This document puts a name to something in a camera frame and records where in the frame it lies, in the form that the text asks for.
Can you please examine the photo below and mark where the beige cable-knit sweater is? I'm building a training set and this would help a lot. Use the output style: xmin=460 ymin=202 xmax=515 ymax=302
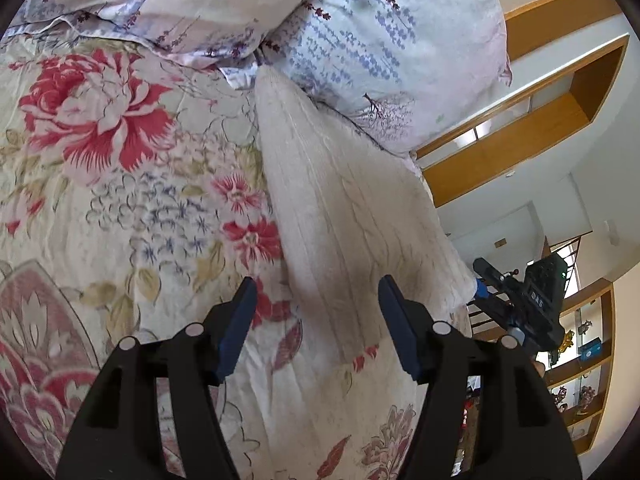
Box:
xmin=255 ymin=66 xmax=476 ymax=368

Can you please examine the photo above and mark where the person's right hand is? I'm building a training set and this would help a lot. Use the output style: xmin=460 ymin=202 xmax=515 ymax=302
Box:
xmin=532 ymin=359 xmax=546 ymax=377

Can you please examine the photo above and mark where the wooden display shelf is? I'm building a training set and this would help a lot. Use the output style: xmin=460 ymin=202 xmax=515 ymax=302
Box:
xmin=544 ymin=278 xmax=615 ymax=454

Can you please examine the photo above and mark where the floral bed sheet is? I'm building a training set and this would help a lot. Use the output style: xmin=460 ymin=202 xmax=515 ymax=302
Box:
xmin=1 ymin=26 xmax=425 ymax=479

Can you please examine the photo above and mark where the light blue floral pillow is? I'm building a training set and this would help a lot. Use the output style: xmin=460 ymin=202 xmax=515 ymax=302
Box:
xmin=221 ymin=0 xmax=512 ymax=156

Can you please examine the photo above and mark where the mauve floral pillow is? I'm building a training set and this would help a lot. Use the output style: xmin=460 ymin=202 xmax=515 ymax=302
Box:
xmin=8 ymin=0 xmax=303 ymax=67

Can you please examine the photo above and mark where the wooden wall shelf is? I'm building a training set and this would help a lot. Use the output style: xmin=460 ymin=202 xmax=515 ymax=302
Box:
xmin=418 ymin=0 xmax=629 ymax=207

